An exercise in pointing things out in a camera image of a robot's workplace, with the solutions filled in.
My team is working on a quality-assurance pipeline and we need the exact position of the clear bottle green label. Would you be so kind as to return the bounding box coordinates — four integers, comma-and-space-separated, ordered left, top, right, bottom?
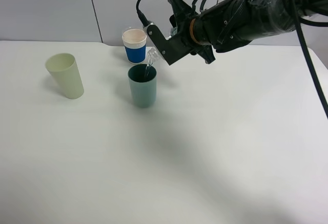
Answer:
147, 27, 178, 67

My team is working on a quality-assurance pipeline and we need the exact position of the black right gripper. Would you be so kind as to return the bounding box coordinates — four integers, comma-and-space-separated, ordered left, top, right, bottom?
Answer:
168, 0, 216, 64

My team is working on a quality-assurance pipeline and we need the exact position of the teal plastic cup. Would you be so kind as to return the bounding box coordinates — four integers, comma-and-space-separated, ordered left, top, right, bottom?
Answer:
128, 64, 157, 108

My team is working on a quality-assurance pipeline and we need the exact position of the blue sleeved paper cup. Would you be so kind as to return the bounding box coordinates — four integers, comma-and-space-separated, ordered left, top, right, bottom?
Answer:
122, 29, 147, 64

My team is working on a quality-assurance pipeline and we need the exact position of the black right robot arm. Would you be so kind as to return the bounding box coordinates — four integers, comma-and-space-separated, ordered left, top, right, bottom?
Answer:
162, 0, 327, 64

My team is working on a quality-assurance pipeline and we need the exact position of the black right camera cable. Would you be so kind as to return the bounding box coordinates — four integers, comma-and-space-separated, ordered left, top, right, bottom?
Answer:
135, 0, 328, 121

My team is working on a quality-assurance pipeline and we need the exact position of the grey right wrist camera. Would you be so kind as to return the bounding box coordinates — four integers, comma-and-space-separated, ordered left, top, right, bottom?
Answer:
144, 23, 192, 65

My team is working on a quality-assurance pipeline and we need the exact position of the pale green plastic cup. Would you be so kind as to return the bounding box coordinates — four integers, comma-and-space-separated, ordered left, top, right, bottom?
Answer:
45, 53, 84, 99

